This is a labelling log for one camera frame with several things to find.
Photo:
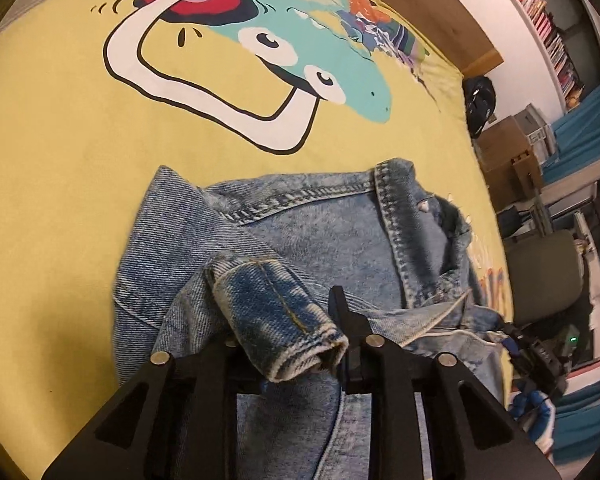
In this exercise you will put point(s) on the teal cloth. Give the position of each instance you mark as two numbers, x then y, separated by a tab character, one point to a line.
587	425

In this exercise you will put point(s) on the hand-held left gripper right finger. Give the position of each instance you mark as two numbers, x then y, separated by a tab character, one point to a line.
355	330

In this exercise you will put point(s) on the yellow printed blanket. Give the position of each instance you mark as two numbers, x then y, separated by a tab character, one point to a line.
55	185

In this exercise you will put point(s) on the black backpack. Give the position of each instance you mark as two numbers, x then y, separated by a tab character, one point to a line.
480	105

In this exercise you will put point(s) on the row of books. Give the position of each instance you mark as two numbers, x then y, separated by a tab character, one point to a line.
545	25

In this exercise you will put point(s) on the wooden headboard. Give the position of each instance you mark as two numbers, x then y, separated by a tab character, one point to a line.
445	15

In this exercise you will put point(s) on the teal curtain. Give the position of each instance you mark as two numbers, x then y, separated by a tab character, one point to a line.
585	135

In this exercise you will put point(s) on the blue and white cloth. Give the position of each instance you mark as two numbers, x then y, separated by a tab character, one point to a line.
532	420

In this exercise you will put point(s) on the grey chair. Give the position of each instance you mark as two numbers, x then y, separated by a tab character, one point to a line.
545	270

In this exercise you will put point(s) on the cardboard boxes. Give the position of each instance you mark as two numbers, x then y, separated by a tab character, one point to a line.
500	155

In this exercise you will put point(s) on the blue denim jacket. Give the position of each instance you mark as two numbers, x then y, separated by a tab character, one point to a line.
330	240

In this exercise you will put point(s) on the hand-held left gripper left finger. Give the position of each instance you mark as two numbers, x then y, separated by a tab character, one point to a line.
205	375

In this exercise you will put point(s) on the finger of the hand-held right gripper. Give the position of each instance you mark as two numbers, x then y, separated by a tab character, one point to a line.
511	342

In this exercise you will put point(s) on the white storage boxes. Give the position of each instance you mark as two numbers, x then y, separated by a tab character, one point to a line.
537	127

